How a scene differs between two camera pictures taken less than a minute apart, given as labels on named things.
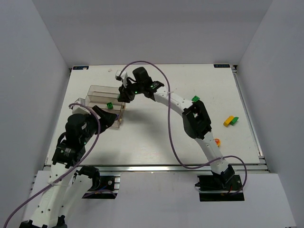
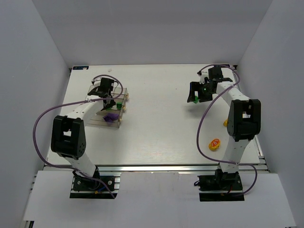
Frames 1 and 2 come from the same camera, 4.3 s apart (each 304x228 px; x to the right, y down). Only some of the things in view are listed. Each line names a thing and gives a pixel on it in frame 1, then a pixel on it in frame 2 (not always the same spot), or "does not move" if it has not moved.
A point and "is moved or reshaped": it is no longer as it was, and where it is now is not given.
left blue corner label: (80, 67) does not move
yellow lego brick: (227, 120) does not move
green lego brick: (109, 105) is moved or reshaped
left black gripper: (95, 117) -> (108, 102)
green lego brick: (195, 99) does not move
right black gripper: (127, 92) -> (198, 90)
